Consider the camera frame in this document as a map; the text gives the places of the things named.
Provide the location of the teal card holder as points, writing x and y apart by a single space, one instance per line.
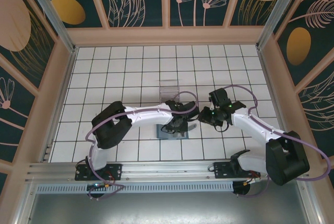
159 132

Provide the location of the clear acrylic card stand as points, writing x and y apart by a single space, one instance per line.
169 92

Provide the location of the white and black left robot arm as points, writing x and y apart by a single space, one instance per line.
148 115

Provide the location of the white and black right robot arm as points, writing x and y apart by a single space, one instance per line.
250 124

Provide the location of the pinkish grey card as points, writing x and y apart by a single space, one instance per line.
180 135

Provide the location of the grey metal sheet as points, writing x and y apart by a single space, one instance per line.
169 208

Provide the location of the small circuit board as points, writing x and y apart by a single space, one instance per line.
97 185

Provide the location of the aluminium mounting rail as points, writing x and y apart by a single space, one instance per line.
169 169

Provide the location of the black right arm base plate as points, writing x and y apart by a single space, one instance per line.
221 171

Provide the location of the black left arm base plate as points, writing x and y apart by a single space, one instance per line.
114 171

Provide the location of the aluminium frame post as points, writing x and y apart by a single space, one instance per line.
50 12
279 12

